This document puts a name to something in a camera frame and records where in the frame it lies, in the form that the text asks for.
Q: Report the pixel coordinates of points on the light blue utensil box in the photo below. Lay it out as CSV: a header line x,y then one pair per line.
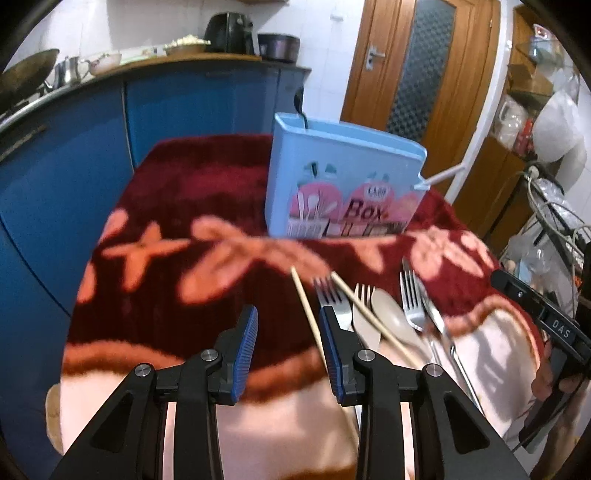
x,y
323,161

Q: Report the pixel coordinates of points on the beige plastic spoon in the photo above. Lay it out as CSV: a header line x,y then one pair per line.
x,y
392,314

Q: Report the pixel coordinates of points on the white plastic bag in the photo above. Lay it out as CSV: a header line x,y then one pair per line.
x,y
556,124

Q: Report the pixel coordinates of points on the person's right hand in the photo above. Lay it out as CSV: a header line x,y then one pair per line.
x,y
542,376

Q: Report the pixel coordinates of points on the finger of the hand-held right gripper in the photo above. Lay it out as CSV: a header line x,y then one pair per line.
x,y
512,288

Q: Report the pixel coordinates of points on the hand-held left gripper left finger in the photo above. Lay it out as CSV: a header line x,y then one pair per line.
x,y
247,341

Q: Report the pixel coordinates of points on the bowl of food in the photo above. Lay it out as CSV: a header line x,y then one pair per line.
x,y
187,46

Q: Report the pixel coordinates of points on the red floral blanket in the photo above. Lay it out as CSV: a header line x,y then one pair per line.
x,y
184,194

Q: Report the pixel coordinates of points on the black air fryer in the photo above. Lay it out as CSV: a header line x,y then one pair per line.
x,y
228,32

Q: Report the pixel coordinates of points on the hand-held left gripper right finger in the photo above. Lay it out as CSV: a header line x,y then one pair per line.
x,y
330,350

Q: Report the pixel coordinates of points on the white plastic stick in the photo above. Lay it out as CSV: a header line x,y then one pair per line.
x,y
438,177

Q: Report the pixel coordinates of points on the wooden shelf unit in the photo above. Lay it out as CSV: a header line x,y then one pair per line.
x,y
498,166

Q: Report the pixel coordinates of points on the steel kettle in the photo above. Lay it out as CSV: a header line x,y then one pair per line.
x,y
69,71

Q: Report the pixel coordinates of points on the dark rice cooker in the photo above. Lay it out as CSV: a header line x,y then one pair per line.
x,y
279,46

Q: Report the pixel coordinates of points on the wooden door with glass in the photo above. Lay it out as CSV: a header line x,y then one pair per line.
x,y
397,69

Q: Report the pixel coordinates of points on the blue kitchen cabinet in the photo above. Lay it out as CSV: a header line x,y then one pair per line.
x,y
69,161

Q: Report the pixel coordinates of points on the dark wok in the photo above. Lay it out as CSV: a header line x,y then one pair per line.
x,y
25,74

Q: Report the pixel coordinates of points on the wooden chopstick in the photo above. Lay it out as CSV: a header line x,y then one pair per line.
x,y
364,311
307,309

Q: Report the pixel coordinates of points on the white ceramic bowl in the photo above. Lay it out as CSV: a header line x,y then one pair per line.
x,y
105,63

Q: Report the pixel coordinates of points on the steel fork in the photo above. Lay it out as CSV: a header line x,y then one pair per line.
x,y
334,302
412,300

